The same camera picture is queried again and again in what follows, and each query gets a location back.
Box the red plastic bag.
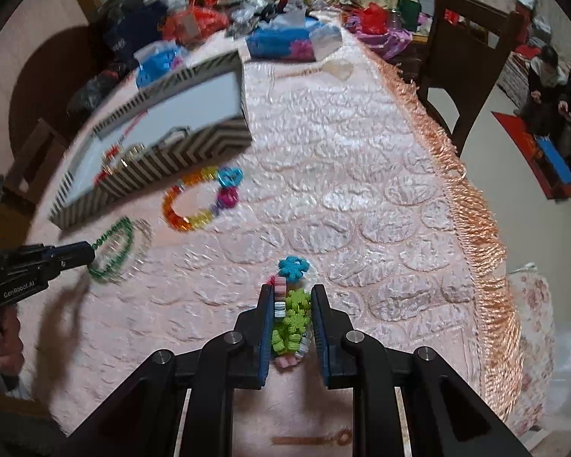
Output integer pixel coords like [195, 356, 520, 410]
[161, 2, 232, 45]

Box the pile of assorted clutter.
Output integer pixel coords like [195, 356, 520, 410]
[190, 0, 315, 34]

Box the translucent multicolour bead bracelet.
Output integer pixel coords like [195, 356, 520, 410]
[162, 165, 245, 233]

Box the person's left forearm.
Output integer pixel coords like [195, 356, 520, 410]
[0, 390, 73, 457]

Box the flower bead bracelet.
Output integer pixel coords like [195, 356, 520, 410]
[265, 256, 314, 370]

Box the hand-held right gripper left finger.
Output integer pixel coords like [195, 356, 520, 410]
[67, 284, 277, 457]

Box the blue stool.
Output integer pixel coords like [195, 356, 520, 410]
[534, 136, 571, 187]

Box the green gift bag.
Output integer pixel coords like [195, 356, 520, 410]
[397, 0, 422, 32]

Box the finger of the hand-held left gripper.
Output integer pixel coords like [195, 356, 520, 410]
[0, 241, 97, 281]

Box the blue tissue pack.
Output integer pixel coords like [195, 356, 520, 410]
[134, 39, 192, 89]
[245, 12, 344, 64]

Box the red floor mat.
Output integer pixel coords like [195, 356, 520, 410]
[491, 111, 571, 201]

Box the striped shallow cardboard box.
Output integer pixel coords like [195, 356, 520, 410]
[48, 50, 254, 237]

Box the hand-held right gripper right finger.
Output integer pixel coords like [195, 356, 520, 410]
[311, 284, 530, 457]

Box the light wooden chair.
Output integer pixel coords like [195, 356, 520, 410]
[2, 117, 73, 206]

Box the person's left hand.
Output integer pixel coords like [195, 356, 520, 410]
[0, 305, 24, 393]

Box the dark wooden chair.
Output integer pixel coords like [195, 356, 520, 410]
[416, 0, 525, 154]

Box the pink plastic bag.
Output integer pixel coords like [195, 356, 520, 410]
[344, 14, 411, 59]

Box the small red bag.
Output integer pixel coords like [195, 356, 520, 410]
[359, 2, 392, 35]

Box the dark blue paper bag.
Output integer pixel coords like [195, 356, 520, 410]
[106, 0, 170, 64]

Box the green bead bracelet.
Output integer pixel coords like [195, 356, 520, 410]
[86, 216, 135, 283]

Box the translucent amber pendant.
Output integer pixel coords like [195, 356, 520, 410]
[275, 58, 354, 83]

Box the floral upholstered seat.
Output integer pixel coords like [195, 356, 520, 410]
[503, 264, 558, 435]

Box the red knot tassel ornament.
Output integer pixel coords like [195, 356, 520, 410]
[94, 143, 146, 186]

